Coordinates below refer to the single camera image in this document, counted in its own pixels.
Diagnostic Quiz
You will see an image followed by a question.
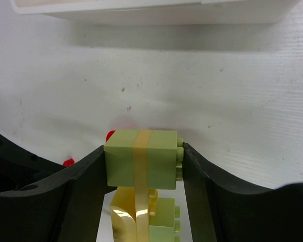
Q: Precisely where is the red arch lego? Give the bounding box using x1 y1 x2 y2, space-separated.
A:
106 130 115 142

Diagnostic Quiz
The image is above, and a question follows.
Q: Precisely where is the light green lego block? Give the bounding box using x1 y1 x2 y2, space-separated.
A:
104 130 184 190

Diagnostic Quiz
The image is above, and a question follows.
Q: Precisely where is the small red lego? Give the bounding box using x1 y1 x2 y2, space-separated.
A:
63 158 75 167

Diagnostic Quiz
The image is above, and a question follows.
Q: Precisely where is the yellow long lego brick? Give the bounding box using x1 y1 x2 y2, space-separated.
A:
108 130 159 242

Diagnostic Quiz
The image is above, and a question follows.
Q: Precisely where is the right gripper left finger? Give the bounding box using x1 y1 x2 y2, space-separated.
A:
0 134 114 241

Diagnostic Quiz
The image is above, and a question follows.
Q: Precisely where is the white divided container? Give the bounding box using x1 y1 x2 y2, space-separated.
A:
11 0 299 26

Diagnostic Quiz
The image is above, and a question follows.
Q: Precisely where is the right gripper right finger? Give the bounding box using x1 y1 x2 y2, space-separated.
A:
183 143 303 241

